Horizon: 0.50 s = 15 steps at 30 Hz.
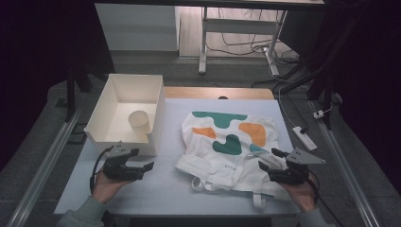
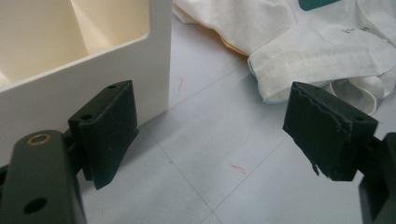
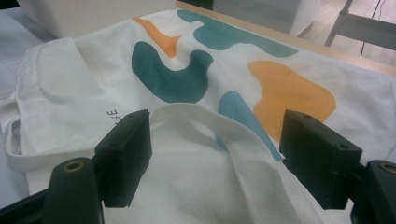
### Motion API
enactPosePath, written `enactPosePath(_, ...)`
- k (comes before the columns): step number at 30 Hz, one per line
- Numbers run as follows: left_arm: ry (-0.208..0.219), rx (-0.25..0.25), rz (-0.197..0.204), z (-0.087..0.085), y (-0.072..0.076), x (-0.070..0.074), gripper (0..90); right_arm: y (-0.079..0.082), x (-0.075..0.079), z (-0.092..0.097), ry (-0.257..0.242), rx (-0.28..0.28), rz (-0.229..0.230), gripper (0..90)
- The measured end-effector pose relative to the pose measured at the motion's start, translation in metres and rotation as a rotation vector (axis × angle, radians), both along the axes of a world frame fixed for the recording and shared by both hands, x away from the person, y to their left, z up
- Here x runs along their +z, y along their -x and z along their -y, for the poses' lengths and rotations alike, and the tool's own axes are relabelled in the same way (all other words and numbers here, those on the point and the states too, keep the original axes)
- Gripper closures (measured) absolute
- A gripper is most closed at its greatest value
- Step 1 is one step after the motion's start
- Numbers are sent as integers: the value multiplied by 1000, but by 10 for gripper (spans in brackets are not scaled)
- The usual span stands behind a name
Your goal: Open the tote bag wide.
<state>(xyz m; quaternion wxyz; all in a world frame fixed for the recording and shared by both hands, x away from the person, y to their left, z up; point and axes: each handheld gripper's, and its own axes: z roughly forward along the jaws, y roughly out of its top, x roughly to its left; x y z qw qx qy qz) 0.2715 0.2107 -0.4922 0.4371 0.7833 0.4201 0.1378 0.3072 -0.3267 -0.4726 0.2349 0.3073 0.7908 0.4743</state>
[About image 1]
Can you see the person's right hand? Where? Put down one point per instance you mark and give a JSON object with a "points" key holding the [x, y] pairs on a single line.
{"points": [[302, 195]]}

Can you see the silver metal rail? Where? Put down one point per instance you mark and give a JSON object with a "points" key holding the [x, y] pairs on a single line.
{"points": [[47, 157], [343, 170]]}

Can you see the white power strip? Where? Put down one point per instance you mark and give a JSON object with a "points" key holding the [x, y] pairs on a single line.
{"points": [[304, 138]]}

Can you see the dark curtain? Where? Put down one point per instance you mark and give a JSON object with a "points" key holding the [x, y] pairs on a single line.
{"points": [[31, 63], [372, 78]]}

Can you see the white cup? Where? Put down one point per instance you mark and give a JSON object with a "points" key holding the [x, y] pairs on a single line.
{"points": [[139, 121]]}

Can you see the white patterned shorts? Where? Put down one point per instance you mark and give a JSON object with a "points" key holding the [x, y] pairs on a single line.
{"points": [[227, 157]]}

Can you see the white cabinet panel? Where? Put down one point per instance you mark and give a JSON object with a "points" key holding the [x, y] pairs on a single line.
{"points": [[135, 28]]}

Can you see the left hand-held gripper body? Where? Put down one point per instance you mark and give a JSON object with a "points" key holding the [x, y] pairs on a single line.
{"points": [[119, 171]]}

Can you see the small white plug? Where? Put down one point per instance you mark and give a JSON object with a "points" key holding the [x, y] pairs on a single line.
{"points": [[319, 114]]}

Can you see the person's left hand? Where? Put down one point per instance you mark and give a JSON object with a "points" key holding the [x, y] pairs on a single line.
{"points": [[104, 189]]}

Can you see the white table cover sheet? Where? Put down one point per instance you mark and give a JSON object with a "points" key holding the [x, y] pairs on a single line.
{"points": [[151, 192]]}

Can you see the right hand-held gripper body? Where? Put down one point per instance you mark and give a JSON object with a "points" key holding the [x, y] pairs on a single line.
{"points": [[293, 175]]}

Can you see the black metal stand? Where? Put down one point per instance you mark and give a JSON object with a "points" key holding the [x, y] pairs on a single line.
{"points": [[327, 94], [71, 91]]}

